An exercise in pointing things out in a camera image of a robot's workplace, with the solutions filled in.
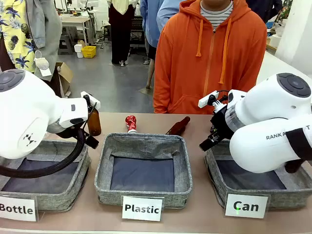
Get white bucket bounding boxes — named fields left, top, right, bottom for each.
left=74, top=43, right=85, bottom=59

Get white paper roll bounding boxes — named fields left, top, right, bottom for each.
left=271, top=34, right=283, bottom=48

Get yellow plastic crate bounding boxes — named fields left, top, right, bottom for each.
left=81, top=45, right=97, bottom=59

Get grey step stool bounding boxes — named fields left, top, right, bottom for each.
left=58, top=34, right=74, bottom=56

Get white Plastic sign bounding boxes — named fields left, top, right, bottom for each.
left=121, top=195, right=164, bottom=222

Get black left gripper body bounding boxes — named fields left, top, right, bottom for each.
left=57, top=121, right=100, bottom=150

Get person in orange hoodie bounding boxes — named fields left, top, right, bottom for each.
left=153, top=0, right=268, bottom=115

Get cardboard box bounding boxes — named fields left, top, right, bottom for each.
left=55, top=62, right=74, bottom=98

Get beige work table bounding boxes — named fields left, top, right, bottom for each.
left=60, top=15, right=91, bottom=47

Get white pouch with tag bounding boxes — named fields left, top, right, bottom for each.
left=34, top=50, right=52, bottom=78

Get person in dark jacket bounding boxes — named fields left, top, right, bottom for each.
left=246, top=0, right=283, bottom=24

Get person in dark skirt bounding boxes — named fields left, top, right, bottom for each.
left=107, top=0, right=135, bottom=66

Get crushed red can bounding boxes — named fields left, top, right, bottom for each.
left=125, top=115, right=138, bottom=134

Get dark floral garment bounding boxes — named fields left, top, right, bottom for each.
left=275, top=0, right=293, bottom=24

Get brown glass bottle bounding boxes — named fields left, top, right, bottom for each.
left=87, top=104, right=102, bottom=137
left=165, top=116, right=191, bottom=136

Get grey hanging jacket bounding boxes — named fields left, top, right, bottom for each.
left=25, top=0, right=63, bottom=82

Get grey basket with Plastic sign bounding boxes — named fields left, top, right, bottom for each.
left=94, top=133, right=193, bottom=209

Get yellow floral shirt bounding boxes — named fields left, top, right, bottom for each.
left=0, top=0, right=36, bottom=74

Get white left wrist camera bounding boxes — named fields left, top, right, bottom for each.
left=80, top=91, right=101, bottom=106

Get white side table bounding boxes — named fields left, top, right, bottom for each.
left=255, top=50, right=312, bottom=86

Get grey basket with Can sign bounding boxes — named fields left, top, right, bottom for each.
left=204, top=139, right=312, bottom=210

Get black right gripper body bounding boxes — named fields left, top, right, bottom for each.
left=210, top=104, right=236, bottom=144

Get white Can sign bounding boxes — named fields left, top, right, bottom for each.
left=224, top=192, right=271, bottom=219

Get grey basket with Bottle sign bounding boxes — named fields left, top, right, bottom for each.
left=0, top=138, right=91, bottom=212

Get white Bottle sign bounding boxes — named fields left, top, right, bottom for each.
left=0, top=195, right=39, bottom=222

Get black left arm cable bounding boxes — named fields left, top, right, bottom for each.
left=0, top=102, right=98, bottom=178

